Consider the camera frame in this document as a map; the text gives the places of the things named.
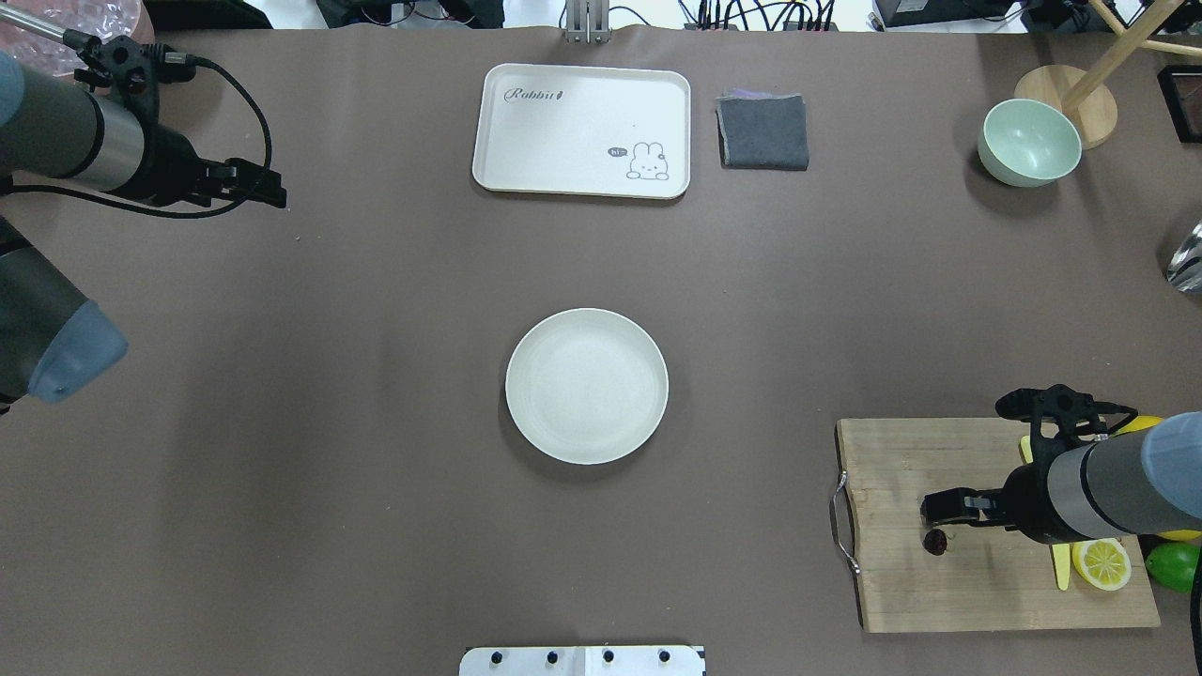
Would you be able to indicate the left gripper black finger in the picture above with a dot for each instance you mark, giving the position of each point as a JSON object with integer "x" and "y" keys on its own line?
{"x": 241, "y": 180}

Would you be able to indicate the yellow lemon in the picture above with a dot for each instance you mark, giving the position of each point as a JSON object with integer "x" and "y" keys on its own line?
{"x": 1139, "y": 423}
{"x": 1181, "y": 535}

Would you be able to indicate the wooden cup stand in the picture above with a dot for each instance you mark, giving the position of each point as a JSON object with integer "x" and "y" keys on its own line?
{"x": 1081, "y": 96}

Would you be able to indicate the metal scoop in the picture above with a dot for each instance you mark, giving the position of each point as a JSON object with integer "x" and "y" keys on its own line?
{"x": 1183, "y": 269}

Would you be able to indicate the grey folded cloth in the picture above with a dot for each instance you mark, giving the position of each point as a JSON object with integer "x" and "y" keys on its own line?
{"x": 758, "y": 131}

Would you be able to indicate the mint green bowl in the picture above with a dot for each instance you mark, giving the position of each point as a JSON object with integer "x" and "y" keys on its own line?
{"x": 1025, "y": 143}

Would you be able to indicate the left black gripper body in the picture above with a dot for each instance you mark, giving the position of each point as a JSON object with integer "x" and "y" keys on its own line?
{"x": 169, "y": 167}

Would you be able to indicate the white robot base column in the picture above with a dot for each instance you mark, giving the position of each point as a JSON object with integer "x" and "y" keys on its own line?
{"x": 653, "y": 659}

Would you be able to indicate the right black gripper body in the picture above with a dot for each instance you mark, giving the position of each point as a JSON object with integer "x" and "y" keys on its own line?
{"x": 1026, "y": 504}

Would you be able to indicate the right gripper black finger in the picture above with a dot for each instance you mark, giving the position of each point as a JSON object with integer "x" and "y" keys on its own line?
{"x": 962, "y": 506}

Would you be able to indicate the white rabbit tray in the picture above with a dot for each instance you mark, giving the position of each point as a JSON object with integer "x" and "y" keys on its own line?
{"x": 584, "y": 130}

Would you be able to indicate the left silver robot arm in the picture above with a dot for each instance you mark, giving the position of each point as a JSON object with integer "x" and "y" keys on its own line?
{"x": 56, "y": 339}

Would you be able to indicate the yellow plastic knife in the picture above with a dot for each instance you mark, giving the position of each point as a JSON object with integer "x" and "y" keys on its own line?
{"x": 1060, "y": 553}

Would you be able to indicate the aluminium frame post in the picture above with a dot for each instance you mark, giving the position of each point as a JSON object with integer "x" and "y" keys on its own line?
{"x": 586, "y": 21}

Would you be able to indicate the pink bowl with ice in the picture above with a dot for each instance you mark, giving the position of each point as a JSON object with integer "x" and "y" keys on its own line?
{"x": 105, "y": 19}

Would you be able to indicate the beige round plate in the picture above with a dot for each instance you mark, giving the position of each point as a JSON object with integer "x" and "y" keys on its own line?
{"x": 587, "y": 386}

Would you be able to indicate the green lime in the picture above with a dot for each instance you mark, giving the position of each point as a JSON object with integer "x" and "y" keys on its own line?
{"x": 1173, "y": 565}

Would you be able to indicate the bamboo cutting board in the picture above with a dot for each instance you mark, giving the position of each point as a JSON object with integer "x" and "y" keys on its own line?
{"x": 988, "y": 579}

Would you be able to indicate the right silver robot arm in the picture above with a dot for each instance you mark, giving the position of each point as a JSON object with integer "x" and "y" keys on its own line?
{"x": 1086, "y": 481}

